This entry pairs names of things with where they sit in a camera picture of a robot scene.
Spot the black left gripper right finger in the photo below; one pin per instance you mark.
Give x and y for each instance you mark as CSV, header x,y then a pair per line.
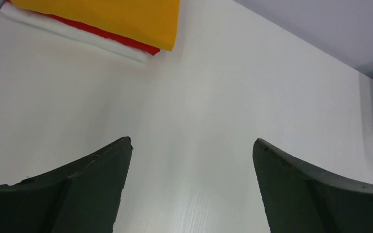
x,y
299,197

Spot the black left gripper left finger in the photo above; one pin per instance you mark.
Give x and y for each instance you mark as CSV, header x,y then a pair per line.
x,y
80,197

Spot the folded red t shirt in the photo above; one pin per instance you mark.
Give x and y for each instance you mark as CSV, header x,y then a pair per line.
x,y
126,41

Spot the folded white t shirt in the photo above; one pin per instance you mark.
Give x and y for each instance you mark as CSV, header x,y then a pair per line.
x,y
56,27

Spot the folded orange t shirt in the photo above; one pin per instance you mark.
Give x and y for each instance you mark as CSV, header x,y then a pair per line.
x,y
152,22

